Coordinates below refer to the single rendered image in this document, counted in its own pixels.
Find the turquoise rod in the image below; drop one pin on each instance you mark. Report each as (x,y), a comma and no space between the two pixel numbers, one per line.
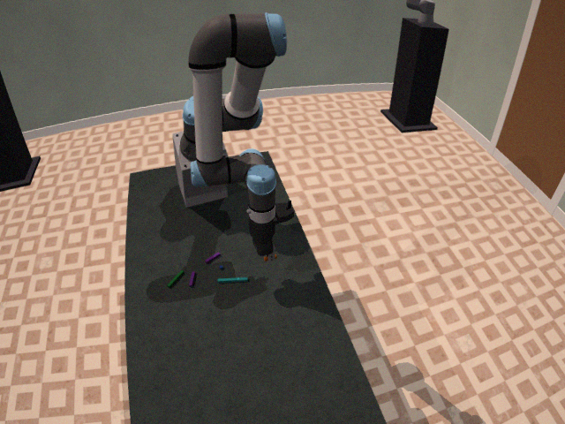
(232,280)

